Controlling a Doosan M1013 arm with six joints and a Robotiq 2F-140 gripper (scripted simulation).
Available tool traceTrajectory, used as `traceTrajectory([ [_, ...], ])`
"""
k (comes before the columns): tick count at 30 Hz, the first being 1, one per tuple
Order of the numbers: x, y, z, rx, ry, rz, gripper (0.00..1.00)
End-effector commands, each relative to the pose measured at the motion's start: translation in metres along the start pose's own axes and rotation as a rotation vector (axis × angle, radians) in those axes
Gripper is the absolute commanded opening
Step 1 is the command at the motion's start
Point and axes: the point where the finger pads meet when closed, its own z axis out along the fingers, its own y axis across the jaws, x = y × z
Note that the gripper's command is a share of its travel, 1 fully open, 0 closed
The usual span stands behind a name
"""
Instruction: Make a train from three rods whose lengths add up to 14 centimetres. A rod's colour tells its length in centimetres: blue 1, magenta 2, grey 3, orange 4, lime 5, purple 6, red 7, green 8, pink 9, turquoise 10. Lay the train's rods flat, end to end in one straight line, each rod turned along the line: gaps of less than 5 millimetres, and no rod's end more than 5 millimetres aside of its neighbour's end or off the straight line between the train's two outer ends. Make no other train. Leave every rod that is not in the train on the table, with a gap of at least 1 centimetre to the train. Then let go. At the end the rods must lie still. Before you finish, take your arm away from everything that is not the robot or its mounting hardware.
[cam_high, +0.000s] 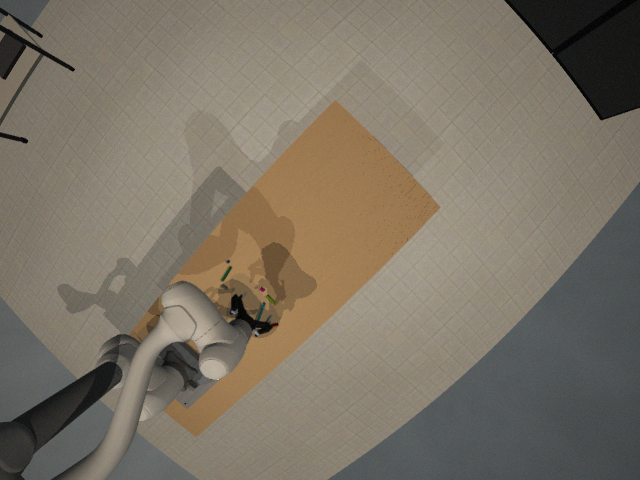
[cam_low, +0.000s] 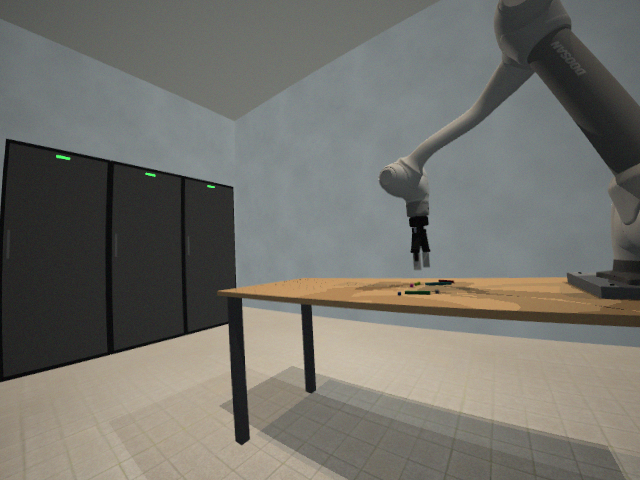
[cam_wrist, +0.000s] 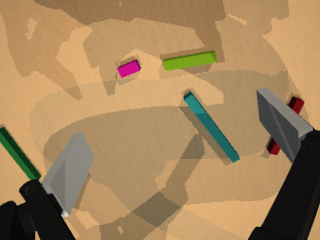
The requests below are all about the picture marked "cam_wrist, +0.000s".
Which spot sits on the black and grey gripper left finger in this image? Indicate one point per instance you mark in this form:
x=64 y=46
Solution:
x=51 y=199

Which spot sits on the dark red rod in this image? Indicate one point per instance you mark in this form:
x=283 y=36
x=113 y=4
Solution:
x=296 y=105

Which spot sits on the magenta rod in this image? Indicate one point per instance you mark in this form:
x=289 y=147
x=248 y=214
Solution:
x=129 y=68

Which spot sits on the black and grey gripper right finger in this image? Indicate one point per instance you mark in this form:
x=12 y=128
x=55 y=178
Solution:
x=292 y=214

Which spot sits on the turquoise rod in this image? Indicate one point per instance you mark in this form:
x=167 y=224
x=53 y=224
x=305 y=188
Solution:
x=210 y=125

